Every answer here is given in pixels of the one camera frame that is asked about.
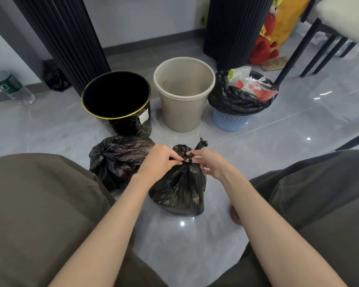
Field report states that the person's left hand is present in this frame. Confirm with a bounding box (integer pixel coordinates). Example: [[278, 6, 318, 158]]
[[134, 143, 185, 184]]

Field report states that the person's right hand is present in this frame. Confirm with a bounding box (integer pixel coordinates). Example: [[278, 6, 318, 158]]
[[185, 149, 231, 183]]

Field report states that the black garbage bag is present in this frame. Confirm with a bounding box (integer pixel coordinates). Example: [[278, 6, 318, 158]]
[[208, 70, 279, 116], [89, 136, 156, 192], [148, 137, 209, 216]]

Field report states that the blue mesh plastic bin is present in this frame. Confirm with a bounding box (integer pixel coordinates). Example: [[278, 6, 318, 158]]
[[213, 109, 252, 132]]

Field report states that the black bin with gold rim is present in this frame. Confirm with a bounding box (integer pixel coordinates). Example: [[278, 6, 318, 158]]
[[81, 71, 152, 138]]

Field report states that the beige plastic bin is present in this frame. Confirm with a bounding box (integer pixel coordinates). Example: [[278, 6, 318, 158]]
[[153, 57, 216, 134]]

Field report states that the person's left forearm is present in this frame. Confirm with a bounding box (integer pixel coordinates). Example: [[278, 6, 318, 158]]
[[49, 173, 155, 287]]

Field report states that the person's right pink shoe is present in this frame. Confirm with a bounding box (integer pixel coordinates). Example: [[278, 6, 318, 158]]
[[229, 204, 243, 226]]

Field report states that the person's right leg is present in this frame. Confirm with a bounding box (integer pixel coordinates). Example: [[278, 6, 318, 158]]
[[209, 149, 359, 287]]

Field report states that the person's leg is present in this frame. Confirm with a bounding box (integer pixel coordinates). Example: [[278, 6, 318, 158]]
[[0, 153, 168, 287], [209, 149, 359, 287]]

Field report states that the person's left leg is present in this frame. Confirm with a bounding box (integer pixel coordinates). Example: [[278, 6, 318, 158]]
[[0, 153, 168, 287]]

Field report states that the red white snack wrapper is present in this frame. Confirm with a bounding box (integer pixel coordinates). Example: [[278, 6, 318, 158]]
[[235, 77, 279, 102]]

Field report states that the white green plastic packaging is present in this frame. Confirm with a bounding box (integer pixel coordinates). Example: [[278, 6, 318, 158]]
[[227, 66, 252, 84]]

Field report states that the red plush toy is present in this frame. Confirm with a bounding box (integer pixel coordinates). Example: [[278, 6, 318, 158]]
[[248, 12, 280, 65]]

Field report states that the small crumpled black bag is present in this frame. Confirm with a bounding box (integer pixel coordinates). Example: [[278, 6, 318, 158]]
[[43, 61, 72, 92]]

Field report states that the yellow plush toy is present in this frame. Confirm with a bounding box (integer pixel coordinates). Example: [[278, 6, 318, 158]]
[[269, 0, 313, 50]]

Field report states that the large clear water bottle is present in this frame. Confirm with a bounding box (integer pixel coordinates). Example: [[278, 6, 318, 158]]
[[0, 71, 36, 106]]

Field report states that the cream cushioned chair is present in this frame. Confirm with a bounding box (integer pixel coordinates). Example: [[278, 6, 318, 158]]
[[274, 0, 359, 151]]

